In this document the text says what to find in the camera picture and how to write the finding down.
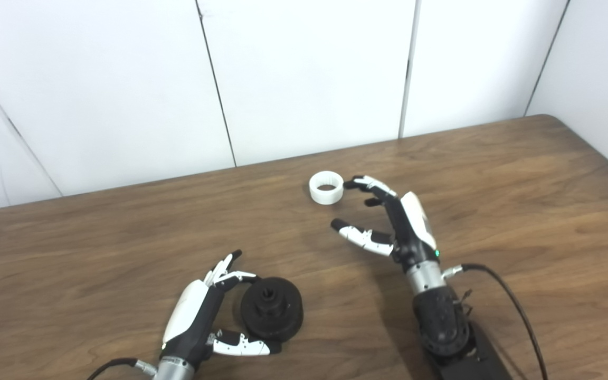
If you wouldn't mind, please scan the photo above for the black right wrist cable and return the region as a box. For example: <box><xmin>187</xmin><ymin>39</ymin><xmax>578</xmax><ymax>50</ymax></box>
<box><xmin>441</xmin><ymin>263</ymin><xmax>549</xmax><ymax>380</ymax></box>

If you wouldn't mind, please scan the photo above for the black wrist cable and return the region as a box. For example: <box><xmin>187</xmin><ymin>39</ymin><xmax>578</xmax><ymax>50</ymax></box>
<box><xmin>87</xmin><ymin>358</ymin><xmax>158</xmax><ymax>380</ymax></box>
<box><xmin>441</xmin><ymin>263</ymin><xmax>549</xmax><ymax>380</ymax></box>

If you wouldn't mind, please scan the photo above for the round black part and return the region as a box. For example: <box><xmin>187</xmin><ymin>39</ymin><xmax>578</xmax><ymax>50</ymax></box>
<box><xmin>240</xmin><ymin>277</ymin><xmax>305</xmax><ymax>343</ymax></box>

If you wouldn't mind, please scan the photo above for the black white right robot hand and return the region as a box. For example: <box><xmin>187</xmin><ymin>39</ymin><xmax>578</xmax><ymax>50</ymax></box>
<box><xmin>330</xmin><ymin>175</ymin><xmax>440</xmax><ymax>272</ymax></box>

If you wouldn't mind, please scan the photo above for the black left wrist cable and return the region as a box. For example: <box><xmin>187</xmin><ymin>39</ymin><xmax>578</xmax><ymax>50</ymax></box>
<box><xmin>87</xmin><ymin>358</ymin><xmax>158</xmax><ymax>380</ymax></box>

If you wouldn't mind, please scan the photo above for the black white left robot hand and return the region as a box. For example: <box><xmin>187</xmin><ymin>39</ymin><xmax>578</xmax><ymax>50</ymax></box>
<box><xmin>161</xmin><ymin>250</ymin><xmax>282</xmax><ymax>365</ymax></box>

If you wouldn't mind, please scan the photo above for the white toothed ring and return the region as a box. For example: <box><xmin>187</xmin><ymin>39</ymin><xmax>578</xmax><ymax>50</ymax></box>
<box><xmin>309</xmin><ymin>172</ymin><xmax>345</xmax><ymax>205</ymax></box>

